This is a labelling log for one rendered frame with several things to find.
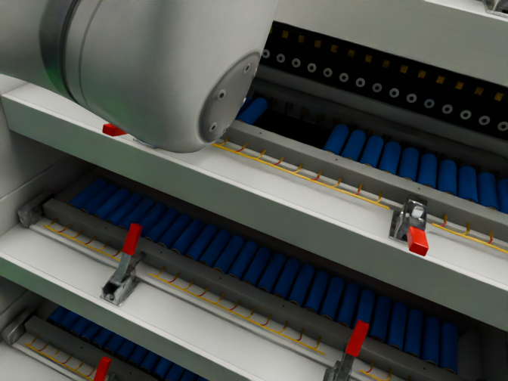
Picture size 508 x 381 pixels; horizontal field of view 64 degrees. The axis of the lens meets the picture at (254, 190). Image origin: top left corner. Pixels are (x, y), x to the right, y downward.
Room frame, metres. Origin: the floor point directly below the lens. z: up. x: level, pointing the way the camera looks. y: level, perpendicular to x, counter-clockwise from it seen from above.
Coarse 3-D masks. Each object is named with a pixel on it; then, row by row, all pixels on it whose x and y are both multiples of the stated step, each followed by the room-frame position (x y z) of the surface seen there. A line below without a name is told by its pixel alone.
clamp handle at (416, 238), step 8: (416, 208) 0.34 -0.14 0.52; (408, 216) 0.34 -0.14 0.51; (416, 216) 0.34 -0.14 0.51; (408, 224) 0.33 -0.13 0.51; (416, 224) 0.33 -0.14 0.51; (408, 232) 0.31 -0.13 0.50; (416, 232) 0.30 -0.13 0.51; (424, 232) 0.31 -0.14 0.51; (408, 240) 0.29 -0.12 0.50; (416, 240) 0.28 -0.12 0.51; (424, 240) 0.29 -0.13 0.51; (416, 248) 0.28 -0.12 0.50; (424, 248) 0.28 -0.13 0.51
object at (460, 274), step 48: (0, 96) 0.43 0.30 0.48; (48, 96) 0.45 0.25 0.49; (336, 96) 0.52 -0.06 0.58; (48, 144) 0.43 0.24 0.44; (96, 144) 0.41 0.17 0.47; (144, 144) 0.40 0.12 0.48; (480, 144) 0.48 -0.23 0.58; (192, 192) 0.39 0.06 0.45; (240, 192) 0.37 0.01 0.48; (288, 192) 0.37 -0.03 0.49; (336, 192) 0.39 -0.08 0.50; (288, 240) 0.37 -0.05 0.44; (336, 240) 0.35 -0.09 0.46; (384, 240) 0.34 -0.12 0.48; (432, 240) 0.35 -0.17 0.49; (432, 288) 0.34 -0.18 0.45; (480, 288) 0.32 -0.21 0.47
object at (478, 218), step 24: (216, 144) 0.41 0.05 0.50; (240, 144) 0.42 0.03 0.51; (264, 144) 0.41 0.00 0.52; (288, 144) 0.41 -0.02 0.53; (312, 168) 0.40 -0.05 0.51; (336, 168) 0.39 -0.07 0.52; (360, 168) 0.39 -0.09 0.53; (384, 192) 0.38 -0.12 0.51; (408, 192) 0.38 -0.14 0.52; (432, 192) 0.38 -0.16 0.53; (456, 216) 0.37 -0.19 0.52; (480, 216) 0.36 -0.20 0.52; (504, 216) 0.37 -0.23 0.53; (480, 240) 0.35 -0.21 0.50; (504, 240) 0.36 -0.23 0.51
